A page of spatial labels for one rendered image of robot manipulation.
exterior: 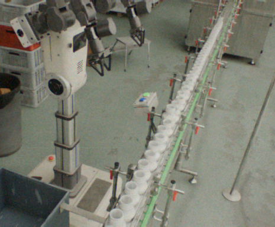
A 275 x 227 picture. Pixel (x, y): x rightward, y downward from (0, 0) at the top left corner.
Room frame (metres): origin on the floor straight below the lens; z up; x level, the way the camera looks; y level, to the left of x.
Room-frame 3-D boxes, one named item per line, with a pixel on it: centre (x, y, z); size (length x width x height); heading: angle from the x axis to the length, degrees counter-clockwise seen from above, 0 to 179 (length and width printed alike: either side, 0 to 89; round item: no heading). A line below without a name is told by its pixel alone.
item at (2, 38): (3.21, 1.27, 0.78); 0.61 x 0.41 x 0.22; 170
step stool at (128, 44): (4.59, 0.22, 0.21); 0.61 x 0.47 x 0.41; 37
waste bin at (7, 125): (2.16, 1.19, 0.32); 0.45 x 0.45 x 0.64
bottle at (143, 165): (0.77, -0.05, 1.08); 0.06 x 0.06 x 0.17
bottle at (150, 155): (0.83, -0.07, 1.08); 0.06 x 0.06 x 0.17
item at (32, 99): (3.20, 1.26, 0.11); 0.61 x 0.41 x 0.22; 169
